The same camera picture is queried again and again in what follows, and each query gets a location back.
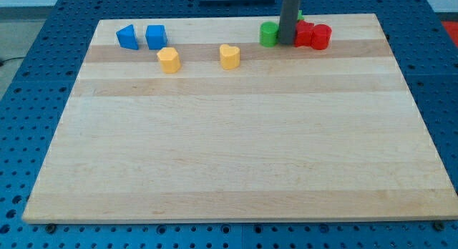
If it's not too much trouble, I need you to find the blue cube block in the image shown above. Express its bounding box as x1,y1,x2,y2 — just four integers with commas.
145,25,167,50

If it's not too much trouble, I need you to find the wooden board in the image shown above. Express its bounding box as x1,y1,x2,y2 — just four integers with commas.
22,14,457,224

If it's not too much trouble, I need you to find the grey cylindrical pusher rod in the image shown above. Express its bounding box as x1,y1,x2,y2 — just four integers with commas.
278,0,301,45

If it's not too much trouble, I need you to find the black cable on floor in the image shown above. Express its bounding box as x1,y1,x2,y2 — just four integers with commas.
0,56,24,68

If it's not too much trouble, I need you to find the red star block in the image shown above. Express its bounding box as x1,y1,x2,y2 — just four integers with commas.
294,20,314,47

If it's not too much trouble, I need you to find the green block behind rod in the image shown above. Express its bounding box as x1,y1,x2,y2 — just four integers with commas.
298,9,304,21

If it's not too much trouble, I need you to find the yellow hexagon block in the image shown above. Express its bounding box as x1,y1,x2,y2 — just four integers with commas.
157,47,181,74

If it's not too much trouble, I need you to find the yellow heart block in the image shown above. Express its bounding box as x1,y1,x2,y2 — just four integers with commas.
219,44,240,70

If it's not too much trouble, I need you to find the green cylinder block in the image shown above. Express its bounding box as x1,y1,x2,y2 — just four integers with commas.
259,21,279,47

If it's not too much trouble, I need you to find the blue triangle block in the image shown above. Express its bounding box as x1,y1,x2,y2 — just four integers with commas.
116,24,139,50

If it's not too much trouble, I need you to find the red cylinder block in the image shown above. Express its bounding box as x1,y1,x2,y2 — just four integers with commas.
311,24,332,50

